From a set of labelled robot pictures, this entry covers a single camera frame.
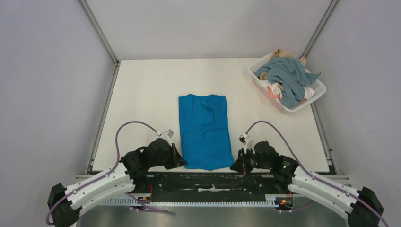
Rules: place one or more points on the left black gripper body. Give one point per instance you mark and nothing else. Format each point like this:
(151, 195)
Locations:
(165, 161)

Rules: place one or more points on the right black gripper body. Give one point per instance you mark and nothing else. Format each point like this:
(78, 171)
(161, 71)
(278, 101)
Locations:
(244, 161)

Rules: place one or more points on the blue t-shirt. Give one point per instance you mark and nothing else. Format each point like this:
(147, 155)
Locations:
(204, 132)

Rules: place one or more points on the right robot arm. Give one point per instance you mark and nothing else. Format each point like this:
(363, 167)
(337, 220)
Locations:
(360, 208)

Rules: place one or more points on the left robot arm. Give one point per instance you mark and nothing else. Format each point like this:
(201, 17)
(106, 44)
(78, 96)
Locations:
(67, 203)

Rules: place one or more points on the pink t-shirt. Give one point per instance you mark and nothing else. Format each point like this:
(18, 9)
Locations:
(277, 94)

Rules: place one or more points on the white t-shirt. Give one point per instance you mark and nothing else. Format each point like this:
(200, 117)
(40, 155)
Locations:
(277, 86)

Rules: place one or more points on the grey-blue t-shirt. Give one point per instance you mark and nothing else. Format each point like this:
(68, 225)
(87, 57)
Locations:
(292, 75)

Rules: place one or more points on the white laundry basket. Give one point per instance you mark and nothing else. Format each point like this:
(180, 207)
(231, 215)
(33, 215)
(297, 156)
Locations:
(319, 88)

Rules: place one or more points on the beige t-shirt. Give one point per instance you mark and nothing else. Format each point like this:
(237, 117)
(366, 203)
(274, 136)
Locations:
(281, 53)

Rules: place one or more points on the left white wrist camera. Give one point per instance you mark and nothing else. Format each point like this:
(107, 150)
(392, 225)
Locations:
(165, 135)

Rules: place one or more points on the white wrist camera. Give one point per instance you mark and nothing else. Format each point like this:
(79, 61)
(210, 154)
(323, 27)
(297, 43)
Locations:
(165, 135)
(247, 141)

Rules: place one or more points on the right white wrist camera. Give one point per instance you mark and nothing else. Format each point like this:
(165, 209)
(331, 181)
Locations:
(247, 141)

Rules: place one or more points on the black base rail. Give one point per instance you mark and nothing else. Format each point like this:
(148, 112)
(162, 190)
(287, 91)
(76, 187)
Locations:
(209, 187)

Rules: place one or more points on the white cable duct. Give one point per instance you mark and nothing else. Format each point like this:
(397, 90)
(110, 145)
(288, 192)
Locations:
(268, 202)

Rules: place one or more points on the aluminium frame left post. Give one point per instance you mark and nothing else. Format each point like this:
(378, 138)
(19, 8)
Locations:
(116, 65)

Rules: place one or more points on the aluminium frame post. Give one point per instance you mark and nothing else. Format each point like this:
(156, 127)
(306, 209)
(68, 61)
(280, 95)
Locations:
(116, 65)
(319, 28)

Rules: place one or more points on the aluminium frame right post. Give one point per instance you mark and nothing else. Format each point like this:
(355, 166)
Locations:
(319, 28)

